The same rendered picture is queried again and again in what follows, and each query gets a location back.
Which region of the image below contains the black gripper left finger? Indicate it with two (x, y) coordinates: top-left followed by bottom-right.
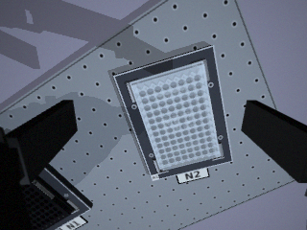
(0, 100), (78, 230)

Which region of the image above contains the clear well plate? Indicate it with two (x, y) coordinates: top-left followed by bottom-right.
(130, 60), (221, 171)

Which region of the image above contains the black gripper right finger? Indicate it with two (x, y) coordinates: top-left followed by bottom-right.
(241, 101), (307, 183)

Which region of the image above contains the grey perforated base plate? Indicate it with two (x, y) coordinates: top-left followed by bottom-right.
(0, 0), (295, 230)

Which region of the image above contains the black rectangular frame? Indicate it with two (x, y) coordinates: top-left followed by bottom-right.
(113, 45), (233, 181)

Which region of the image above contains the white label plate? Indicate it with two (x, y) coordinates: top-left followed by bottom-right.
(176, 168), (210, 184)
(59, 216), (88, 230)

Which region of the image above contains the grey rectangular frame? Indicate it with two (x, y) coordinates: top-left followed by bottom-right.
(38, 164), (93, 230)

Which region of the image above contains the black multi-well plate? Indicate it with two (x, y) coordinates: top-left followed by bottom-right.
(21, 176), (75, 230)

